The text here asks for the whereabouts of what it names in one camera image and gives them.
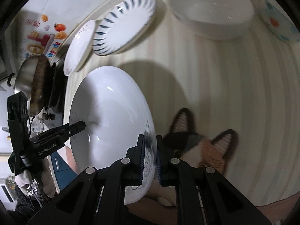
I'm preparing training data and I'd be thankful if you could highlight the large white floral bowl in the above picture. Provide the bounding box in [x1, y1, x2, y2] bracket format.
[69, 66, 157, 205]

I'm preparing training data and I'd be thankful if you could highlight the gloved left hand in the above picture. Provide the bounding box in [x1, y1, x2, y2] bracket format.
[14, 156, 57, 200]

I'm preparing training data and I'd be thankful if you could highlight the calico cat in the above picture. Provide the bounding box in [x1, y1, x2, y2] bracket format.
[163, 108, 238, 174]

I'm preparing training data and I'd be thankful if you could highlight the black induction cooker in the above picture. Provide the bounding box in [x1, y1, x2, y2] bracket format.
[44, 62, 67, 111]

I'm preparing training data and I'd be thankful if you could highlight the stainless steel pot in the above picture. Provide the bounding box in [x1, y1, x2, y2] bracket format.
[8, 54, 51, 117]

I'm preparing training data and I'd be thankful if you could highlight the small white floral plate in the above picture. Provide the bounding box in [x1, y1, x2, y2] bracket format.
[64, 20, 96, 76]

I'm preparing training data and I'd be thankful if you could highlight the blue striped white plate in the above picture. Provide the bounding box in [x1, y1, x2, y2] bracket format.
[92, 0, 157, 56]

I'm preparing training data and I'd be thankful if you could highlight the plain white bowl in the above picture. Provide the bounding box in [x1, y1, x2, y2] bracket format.
[169, 0, 255, 41]

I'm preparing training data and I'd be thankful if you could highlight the white plate with colourful spots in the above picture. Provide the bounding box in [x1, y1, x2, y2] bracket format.
[259, 0, 299, 43]

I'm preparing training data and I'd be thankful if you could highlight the fruit pattern wall sticker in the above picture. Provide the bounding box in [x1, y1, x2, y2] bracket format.
[18, 11, 68, 60]

